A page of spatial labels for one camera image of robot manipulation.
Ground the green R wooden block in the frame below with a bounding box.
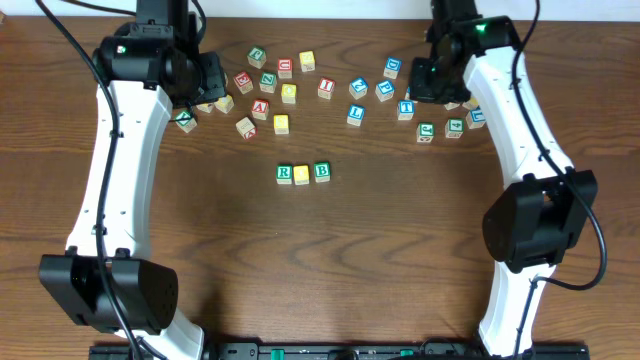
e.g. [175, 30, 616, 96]
[276, 165, 293, 185]

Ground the yellow o block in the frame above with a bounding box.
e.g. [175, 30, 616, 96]
[293, 165, 310, 185]
[281, 83, 297, 104]

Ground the green B wooden block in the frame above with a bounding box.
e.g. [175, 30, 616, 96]
[313, 162, 331, 183]

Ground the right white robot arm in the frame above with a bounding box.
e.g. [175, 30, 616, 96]
[409, 0, 607, 359]

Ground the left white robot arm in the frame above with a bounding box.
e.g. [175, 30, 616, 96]
[39, 30, 226, 359]

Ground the yellow C wooden block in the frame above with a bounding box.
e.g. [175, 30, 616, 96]
[196, 103, 215, 113]

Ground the yellow wooden block left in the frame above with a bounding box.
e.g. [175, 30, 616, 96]
[214, 95, 235, 114]

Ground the red U block right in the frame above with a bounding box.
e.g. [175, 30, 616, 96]
[444, 102, 460, 111]

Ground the red u block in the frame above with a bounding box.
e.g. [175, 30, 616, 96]
[444, 102, 460, 111]
[277, 58, 293, 79]

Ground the red E wooden block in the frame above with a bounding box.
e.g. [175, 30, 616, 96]
[233, 71, 254, 94]

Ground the yellow K wooden block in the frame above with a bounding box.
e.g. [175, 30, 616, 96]
[462, 97, 479, 110]

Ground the blue T wooden block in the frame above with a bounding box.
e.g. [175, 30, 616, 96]
[397, 100, 415, 121]

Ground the green V wooden block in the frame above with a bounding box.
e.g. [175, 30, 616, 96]
[174, 110, 197, 133]

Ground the blue D block left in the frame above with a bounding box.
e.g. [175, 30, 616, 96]
[383, 57, 402, 79]

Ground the green 4 wooden block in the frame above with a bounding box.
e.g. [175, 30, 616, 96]
[445, 118, 464, 139]

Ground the red A block upright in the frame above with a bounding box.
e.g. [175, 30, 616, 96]
[251, 99, 269, 120]

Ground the green J block back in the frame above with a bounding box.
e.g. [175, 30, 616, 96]
[247, 46, 267, 69]

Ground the green j block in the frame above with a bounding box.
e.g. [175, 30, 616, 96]
[247, 46, 267, 69]
[416, 122, 435, 143]

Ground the green J block front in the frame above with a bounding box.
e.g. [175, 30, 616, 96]
[416, 122, 435, 143]

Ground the blue L block right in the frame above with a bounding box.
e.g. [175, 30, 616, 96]
[465, 108, 486, 129]

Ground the blue l block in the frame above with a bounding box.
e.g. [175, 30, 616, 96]
[465, 108, 486, 129]
[347, 104, 366, 127]

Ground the blue P wooden block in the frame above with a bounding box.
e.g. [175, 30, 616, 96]
[375, 80, 395, 102]

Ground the tilted red A block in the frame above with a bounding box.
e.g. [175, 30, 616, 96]
[236, 117, 257, 140]

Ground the green Z wooden block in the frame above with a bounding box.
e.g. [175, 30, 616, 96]
[259, 72, 277, 93]

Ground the red U block back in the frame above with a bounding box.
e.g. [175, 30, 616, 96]
[277, 58, 293, 79]

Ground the yellow 8 wooden block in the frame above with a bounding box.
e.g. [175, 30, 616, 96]
[273, 114, 290, 135]

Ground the blue 2 wooden block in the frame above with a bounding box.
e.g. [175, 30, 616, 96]
[349, 77, 369, 100]

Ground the blue L block centre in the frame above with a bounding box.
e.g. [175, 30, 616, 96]
[347, 104, 366, 127]

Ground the yellow block back row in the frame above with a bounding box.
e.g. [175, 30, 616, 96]
[299, 51, 316, 72]

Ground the red I wooden block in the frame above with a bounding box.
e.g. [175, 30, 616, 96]
[318, 77, 336, 100]

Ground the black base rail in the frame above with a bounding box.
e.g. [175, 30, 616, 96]
[88, 341, 591, 360]

